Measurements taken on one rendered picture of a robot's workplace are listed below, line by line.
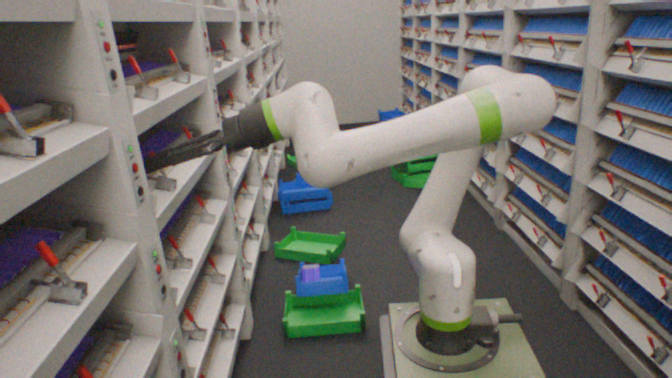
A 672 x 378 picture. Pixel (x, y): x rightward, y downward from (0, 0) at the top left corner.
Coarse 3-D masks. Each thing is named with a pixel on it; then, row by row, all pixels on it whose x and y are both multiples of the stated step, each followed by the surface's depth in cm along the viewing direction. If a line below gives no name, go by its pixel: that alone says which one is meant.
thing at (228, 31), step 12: (216, 24) 199; (228, 24) 199; (240, 24) 208; (216, 36) 200; (228, 36) 201; (240, 72) 206; (228, 84) 207; (240, 84) 208; (252, 156) 219; (252, 168) 221; (264, 228) 232; (264, 240) 235
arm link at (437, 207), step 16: (464, 80) 110; (480, 80) 104; (448, 160) 113; (464, 160) 111; (432, 176) 116; (448, 176) 113; (464, 176) 113; (432, 192) 116; (448, 192) 114; (464, 192) 116; (416, 208) 119; (432, 208) 116; (448, 208) 115; (416, 224) 118; (432, 224) 116; (448, 224) 117; (400, 240) 122
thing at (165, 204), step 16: (176, 128) 143; (192, 128) 143; (208, 128) 143; (192, 160) 124; (208, 160) 134; (176, 176) 111; (192, 176) 115; (160, 192) 100; (176, 192) 102; (160, 208) 93; (176, 208) 103; (160, 224) 92
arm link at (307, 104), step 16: (288, 96) 94; (304, 96) 93; (320, 96) 94; (272, 112) 94; (288, 112) 94; (304, 112) 92; (320, 112) 92; (272, 128) 95; (288, 128) 95; (304, 128) 91
